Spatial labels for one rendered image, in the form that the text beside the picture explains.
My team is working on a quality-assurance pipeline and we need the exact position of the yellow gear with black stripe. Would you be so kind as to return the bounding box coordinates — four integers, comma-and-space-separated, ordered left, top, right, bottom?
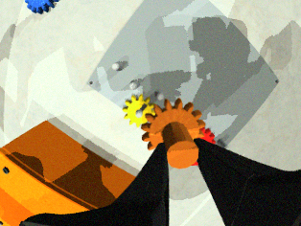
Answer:
123, 94, 154, 128

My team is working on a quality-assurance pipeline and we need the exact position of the grey square board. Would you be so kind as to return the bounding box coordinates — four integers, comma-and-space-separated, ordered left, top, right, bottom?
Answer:
86, 0, 279, 150

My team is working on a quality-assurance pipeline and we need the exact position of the orange gear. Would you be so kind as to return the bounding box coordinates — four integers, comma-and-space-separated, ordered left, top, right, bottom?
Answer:
142, 98, 205, 170

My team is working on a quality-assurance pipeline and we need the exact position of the blue gear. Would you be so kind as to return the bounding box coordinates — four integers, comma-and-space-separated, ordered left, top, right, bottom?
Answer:
26, 0, 58, 15

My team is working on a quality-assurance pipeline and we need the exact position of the red gear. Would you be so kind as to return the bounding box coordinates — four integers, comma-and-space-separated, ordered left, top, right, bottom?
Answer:
200, 127, 216, 144

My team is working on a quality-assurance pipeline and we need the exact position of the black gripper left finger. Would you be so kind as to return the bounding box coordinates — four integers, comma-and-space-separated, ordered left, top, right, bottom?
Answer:
20, 143, 170, 226

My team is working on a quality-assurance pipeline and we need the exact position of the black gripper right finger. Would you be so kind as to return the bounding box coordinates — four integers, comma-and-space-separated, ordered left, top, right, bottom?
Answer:
193, 137, 301, 226

